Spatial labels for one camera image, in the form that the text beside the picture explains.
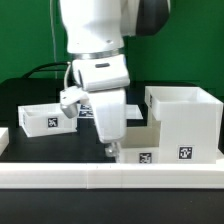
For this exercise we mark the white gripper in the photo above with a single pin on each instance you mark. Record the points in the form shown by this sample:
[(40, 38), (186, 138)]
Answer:
[(104, 81)]

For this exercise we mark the white drawer box front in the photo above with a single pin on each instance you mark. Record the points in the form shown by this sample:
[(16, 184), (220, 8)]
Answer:
[(140, 145)]

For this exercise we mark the white drawer box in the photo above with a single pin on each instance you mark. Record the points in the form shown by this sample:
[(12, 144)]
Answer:
[(45, 119), (140, 145)]

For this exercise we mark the white drawer cabinet frame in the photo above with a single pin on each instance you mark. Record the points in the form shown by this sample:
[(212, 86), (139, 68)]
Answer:
[(190, 122)]

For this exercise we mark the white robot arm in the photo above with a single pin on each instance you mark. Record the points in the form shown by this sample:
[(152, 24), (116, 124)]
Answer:
[(95, 31)]

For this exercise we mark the white drawer box rear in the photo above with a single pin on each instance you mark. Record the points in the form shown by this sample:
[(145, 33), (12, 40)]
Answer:
[(45, 119)]

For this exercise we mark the white fiducial marker sheet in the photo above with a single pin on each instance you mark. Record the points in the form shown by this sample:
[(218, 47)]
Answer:
[(132, 112)]

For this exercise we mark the white block left edge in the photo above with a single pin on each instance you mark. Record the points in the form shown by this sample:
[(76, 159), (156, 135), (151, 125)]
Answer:
[(4, 139)]

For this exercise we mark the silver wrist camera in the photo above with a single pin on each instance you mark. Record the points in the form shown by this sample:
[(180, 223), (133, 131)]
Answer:
[(69, 98)]

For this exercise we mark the white plastic border rail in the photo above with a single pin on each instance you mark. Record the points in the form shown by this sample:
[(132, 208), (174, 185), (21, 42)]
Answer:
[(102, 176)]

